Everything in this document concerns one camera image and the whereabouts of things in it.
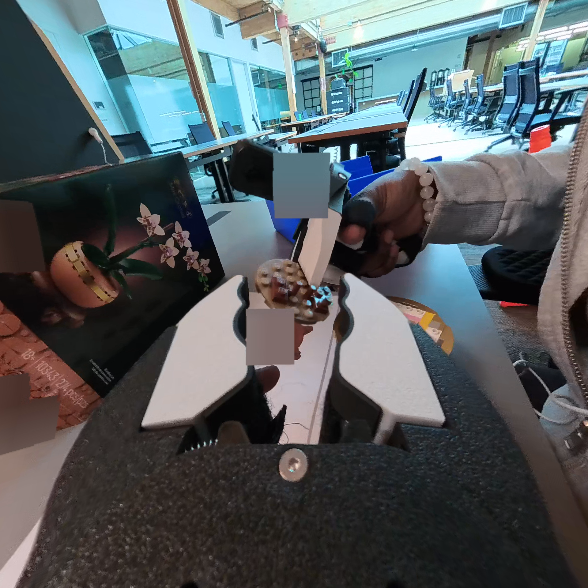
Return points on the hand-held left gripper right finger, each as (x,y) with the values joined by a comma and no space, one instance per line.
(386,363)

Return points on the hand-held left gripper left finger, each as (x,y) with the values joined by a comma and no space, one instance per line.
(197,367)

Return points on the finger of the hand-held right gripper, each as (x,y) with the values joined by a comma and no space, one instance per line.
(320,248)

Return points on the tan round plate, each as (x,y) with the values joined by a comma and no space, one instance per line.
(289,285)

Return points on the brick pot model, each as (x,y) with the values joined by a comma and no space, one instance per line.
(423,322)

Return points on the blue plastic bin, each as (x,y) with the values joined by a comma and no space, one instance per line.
(363,170)

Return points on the person's right hand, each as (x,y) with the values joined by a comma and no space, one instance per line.
(395,207)

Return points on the background office desks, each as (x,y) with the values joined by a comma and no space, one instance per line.
(276,138)

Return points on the white instruction booklet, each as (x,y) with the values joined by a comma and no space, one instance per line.
(303,377)

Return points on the green potted plant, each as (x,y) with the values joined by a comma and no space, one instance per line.
(345,66)

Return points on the black flower print box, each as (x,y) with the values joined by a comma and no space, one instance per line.
(92,276)

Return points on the black mesh chair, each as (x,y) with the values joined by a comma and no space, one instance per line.
(519,271)

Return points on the white gooseneck microphone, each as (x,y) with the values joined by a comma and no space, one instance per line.
(95,135)

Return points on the black panel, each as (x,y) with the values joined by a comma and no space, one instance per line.
(46,92)

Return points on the row of black office chairs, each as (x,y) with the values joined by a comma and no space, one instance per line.
(514,92)

